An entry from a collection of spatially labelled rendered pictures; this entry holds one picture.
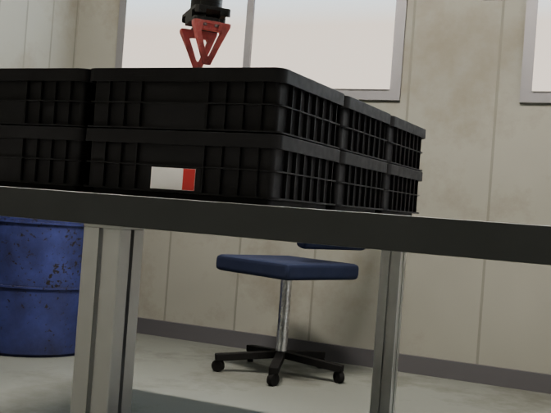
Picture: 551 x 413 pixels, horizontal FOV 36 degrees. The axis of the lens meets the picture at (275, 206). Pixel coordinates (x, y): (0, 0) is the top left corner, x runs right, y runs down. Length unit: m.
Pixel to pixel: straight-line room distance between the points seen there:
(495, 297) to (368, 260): 0.60
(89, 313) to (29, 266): 2.55
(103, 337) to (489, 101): 2.97
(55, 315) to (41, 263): 0.23
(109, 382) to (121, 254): 0.17
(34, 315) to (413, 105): 1.92
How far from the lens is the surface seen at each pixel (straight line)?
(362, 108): 1.78
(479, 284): 3.90
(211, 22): 1.53
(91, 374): 1.20
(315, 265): 3.46
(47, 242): 3.72
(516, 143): 3.89
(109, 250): 1.16
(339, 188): 1.70
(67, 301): 3.77
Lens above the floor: 0.70
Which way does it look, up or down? level
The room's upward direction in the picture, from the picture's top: 4 degrees clockwise
